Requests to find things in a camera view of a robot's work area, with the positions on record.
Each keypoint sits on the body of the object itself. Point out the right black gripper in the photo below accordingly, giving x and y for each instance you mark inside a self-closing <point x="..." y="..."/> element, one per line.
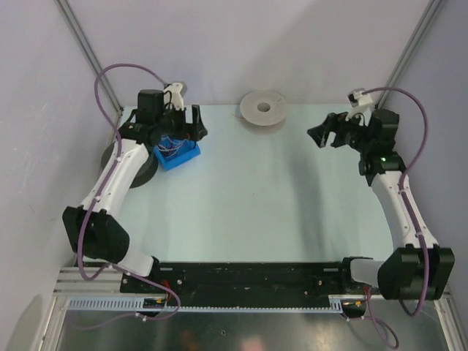
<point x="340" y="125"/>

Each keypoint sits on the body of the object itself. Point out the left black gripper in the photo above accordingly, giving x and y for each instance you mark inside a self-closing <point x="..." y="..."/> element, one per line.
<point x="190" y="131"/>

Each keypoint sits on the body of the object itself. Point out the blue plastic bin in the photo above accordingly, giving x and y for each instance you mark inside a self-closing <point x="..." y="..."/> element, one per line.
<point x="172" y="153"/>

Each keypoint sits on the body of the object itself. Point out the light grey cable spool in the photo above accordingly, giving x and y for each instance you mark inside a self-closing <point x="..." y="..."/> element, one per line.
<point x="263" y="108"/>

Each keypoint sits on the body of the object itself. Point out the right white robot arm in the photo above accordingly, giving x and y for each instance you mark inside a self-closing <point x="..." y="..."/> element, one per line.
<point x="418" y="268"/>

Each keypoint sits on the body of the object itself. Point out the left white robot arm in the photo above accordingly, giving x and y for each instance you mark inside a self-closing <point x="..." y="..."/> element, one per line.
<point x="91" y="227"/>

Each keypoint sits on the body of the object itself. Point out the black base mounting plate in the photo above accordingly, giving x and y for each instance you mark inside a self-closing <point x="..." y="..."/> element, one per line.
<point x="270" y="286"/>

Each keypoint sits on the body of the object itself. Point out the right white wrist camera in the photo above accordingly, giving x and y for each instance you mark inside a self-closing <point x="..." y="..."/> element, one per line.
<point x="360" y="102"/>

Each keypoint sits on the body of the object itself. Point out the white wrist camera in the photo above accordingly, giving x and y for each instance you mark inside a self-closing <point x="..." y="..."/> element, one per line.
<point x="360" y="102"/>
<point x="173" y="95"/>

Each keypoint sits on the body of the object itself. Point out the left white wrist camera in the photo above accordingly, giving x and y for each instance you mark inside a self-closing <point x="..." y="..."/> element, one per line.
<point x="173" y="95"/>

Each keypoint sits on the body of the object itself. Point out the dark grey cable spool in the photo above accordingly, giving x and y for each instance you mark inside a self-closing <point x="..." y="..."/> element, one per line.
<point x="144" y="174"/>

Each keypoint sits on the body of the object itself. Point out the grey slotted cable duct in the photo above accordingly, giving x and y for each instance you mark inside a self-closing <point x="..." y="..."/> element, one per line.
<point x="135" y="304"/>

